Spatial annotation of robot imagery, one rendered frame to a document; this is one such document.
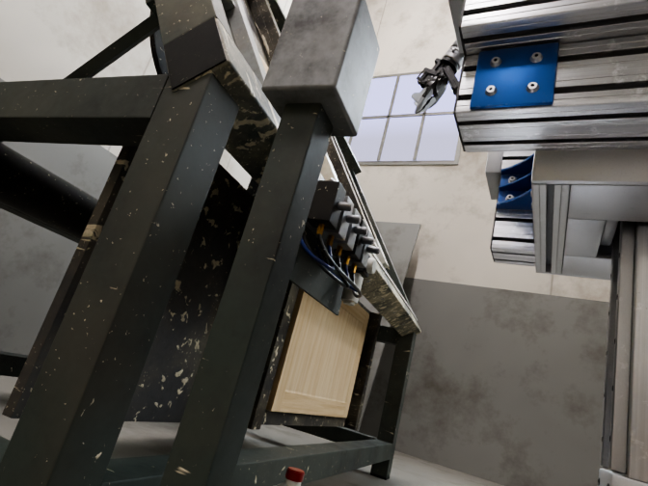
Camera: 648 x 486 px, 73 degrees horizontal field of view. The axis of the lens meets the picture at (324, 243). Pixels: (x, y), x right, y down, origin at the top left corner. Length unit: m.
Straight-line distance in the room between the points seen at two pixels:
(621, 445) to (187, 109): 0.74
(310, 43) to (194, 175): 0.26
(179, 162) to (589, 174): 0.55
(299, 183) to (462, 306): 3.84
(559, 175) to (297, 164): 0.34
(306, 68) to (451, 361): 3.80
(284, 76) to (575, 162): 0.40
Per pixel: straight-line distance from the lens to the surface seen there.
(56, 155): 3.53
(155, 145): 0.74
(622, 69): 0.60
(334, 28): 0.71
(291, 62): 0.69
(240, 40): 1.22
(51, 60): 3.63
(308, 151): 0.63
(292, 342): 1.62
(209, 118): 0.75
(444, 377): 4.28
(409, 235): 4.52
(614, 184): 0.63
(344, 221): 0.94
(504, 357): 4.24
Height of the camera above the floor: 0.37
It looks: 17 degrees up
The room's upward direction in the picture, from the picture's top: 15 degrees clockwise
